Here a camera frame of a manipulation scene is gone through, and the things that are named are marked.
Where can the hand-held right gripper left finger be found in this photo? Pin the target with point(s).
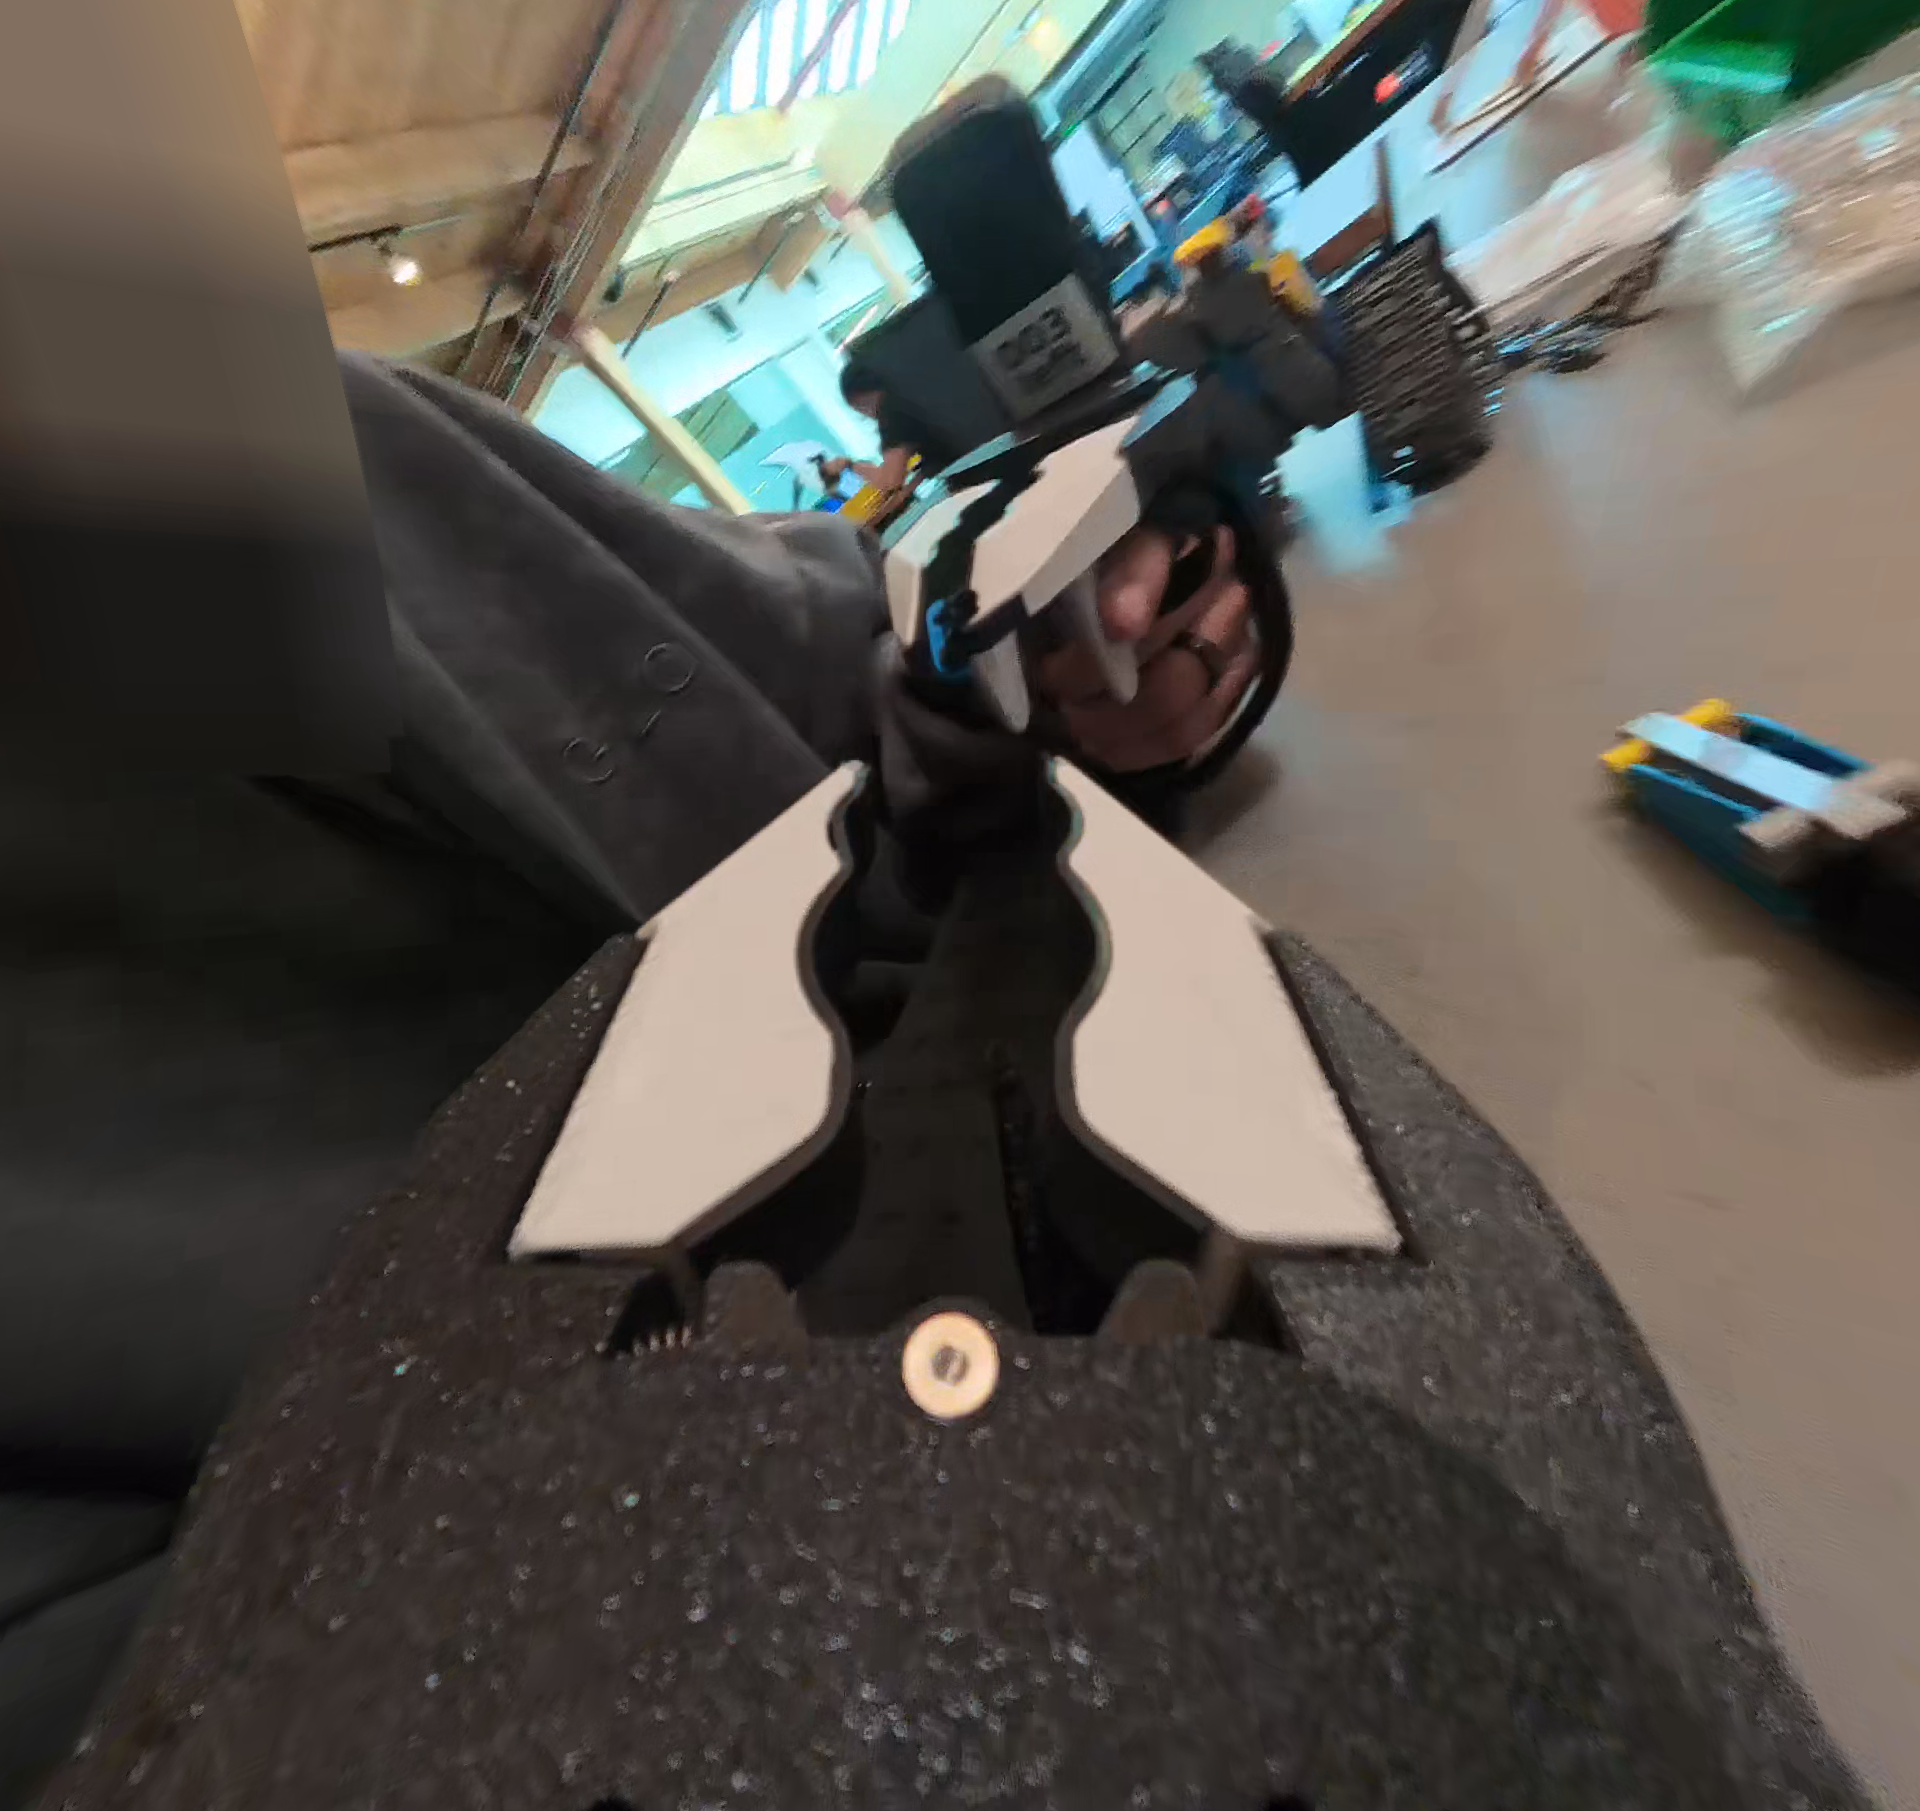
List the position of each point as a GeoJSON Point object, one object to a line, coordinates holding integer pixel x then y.
{"type": "Point", "coordinates": [690, 1077]}

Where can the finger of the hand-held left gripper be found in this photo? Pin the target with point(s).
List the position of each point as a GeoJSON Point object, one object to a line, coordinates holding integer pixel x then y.
{"type": "Point", "coordinates": [1073, 506]}
{"type": "Point", "coordinates": [923, 566]}

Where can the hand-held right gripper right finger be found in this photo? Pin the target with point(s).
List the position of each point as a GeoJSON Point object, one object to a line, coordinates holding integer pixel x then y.
{"type": "Point", "coordinates": [1215, 1077]}

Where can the small blue connector piece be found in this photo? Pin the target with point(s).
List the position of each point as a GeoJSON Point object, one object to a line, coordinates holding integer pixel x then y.
{"type": "Point", "coordinates": [946, 638]}

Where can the black wheel blue beam assembly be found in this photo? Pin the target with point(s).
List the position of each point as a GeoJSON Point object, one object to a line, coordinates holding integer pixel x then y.
{"type": "Point", "coordinates": [1724, 791]}

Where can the person's left forearm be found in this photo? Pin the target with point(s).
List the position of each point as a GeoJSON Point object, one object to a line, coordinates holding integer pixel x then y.
{"type": "Point", "coordinates": [676, 641]}

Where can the person's left hand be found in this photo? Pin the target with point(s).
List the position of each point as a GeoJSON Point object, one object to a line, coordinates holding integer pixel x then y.
{"type": "Point", "coordinates": [1186, 670]}

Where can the tracked robot model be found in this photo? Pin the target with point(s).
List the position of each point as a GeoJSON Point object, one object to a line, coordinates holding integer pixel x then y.
{"type": "Point", "coordinates": [1409, 341]}

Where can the clear bubble wrap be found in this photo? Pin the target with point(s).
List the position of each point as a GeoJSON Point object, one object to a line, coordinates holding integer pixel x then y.
{"type": "Point", "coordinates": [1799, 250]}

